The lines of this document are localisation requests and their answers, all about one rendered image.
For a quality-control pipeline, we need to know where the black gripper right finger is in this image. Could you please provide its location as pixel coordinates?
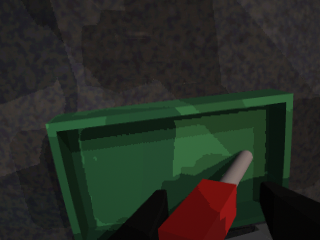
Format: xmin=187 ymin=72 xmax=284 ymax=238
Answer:
xmin=259 ymin=181 xmax=320 ymax=240

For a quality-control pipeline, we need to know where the red-headed pin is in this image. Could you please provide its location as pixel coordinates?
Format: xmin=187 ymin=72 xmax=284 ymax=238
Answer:
xmin=159 ymin=151 xmax=253 ymax=240

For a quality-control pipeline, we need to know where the green tray floor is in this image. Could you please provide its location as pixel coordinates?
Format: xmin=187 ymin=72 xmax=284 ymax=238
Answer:
xmin=67 ymin=105 xmax=269 ymax=228

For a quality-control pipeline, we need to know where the green tray rim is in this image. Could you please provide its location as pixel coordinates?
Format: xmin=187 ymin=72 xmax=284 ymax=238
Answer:
xmin=45 ymin=88 xmax=293 ymax=240

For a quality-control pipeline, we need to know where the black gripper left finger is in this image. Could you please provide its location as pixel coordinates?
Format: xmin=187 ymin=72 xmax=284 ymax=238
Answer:
xmin=108 ymin=189 xmax=168 ymax=240

